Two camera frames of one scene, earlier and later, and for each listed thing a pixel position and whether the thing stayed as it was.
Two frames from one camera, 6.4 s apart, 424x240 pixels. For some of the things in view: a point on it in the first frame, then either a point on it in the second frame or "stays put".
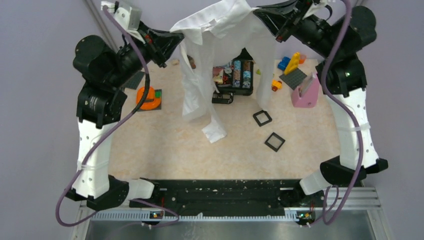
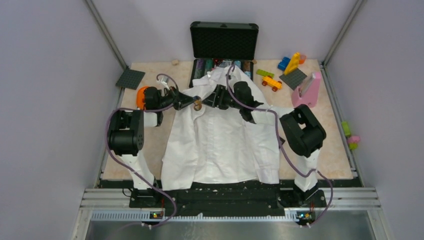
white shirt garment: x=206 y=39 to x=207 y=145
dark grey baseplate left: x=133 y=83 stays put
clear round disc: x=191 y=62 to x=198 y=105
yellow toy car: x=276 y=85 stays put
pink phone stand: x=306 y=95 stays put
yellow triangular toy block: x=293 y=63 stays put
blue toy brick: x=282 y=64 stays put
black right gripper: x=277 y=17 to x=216 y=98
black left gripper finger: x=165 y=43 to x=180 y=100
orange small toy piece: x=302 y=59 stays put
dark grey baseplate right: x=294 y=78 stays put
